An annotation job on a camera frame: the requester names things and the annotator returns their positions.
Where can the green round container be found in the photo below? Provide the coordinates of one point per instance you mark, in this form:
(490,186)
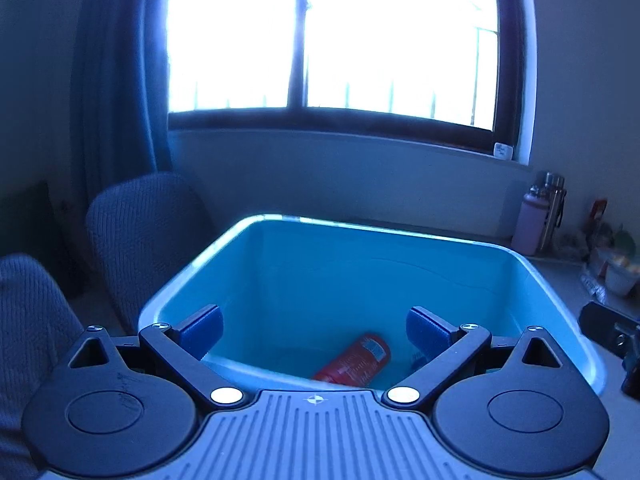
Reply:
(625,240)

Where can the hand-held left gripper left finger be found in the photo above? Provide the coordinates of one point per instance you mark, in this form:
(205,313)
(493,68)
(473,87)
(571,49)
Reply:
(202,332)

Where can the small white sill device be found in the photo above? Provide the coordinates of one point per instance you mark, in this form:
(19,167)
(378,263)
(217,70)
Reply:
(502,150)

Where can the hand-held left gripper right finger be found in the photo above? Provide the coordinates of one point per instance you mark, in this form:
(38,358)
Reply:
(425,332)

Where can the grey fabric chair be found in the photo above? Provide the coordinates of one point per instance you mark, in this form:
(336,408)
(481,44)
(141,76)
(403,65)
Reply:
(30,320)
(145,230)

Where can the steel thermos bottle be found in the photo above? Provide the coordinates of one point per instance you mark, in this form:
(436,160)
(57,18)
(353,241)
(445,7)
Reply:
(554,210)

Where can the dark framed window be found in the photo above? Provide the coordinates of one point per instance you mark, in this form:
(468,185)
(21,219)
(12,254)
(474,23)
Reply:
(390,35)

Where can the red cylindrical can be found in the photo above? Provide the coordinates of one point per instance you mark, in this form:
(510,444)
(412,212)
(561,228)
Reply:
(357,360)

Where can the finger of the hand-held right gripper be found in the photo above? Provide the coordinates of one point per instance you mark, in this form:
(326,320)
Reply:
(600,320)

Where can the light blue plastic storage bin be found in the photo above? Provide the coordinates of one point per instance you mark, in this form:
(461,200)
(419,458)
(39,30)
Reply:
(310,280)

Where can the pink water bottle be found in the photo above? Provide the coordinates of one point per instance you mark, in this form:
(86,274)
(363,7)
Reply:
(529,222)

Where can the blue curtain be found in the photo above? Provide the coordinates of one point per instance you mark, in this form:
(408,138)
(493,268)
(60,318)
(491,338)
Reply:
(115,85)

